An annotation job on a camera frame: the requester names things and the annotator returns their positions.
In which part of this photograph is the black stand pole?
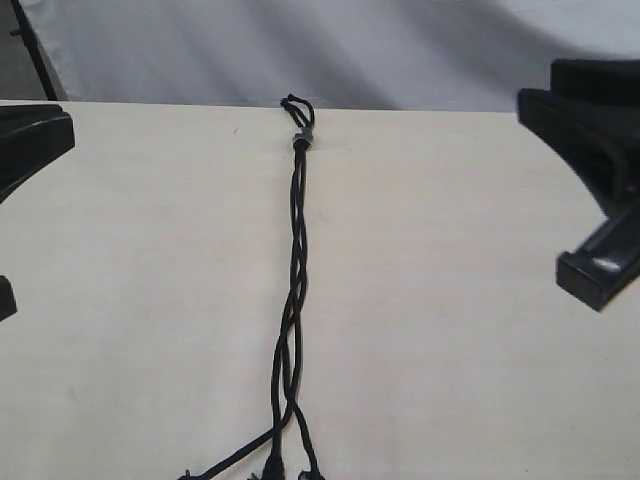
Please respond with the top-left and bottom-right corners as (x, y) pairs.
(9, 0), (59, 101)

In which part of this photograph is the white backdrop cloth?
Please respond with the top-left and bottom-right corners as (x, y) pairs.
(23, 1), (639, 112)

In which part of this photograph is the grey cable tie strap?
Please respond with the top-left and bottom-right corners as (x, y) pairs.
(293, 128), (314, 150)

